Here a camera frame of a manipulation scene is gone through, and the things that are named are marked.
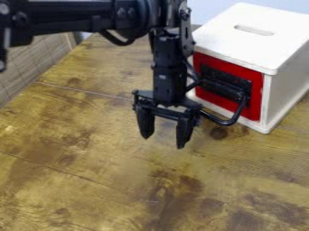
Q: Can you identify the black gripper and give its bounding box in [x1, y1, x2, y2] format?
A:
[133, 90, 203, 149]

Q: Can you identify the red drawer front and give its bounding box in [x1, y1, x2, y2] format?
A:
[193, 52, 264, 121]

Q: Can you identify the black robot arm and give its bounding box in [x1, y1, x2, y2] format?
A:
[0, 0, 203, 148]

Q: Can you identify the white wooden drawer box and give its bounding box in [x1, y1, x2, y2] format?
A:
[189, 3, 309, 134]

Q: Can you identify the woven bamboo blind panel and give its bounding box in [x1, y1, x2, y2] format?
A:
[0, 32, 77, 107]

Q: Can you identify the black metal drawer handle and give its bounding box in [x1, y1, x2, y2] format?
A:
[186, 78, 252, 126]

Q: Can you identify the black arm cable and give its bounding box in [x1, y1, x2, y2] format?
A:
[98, 28, 138, 47]

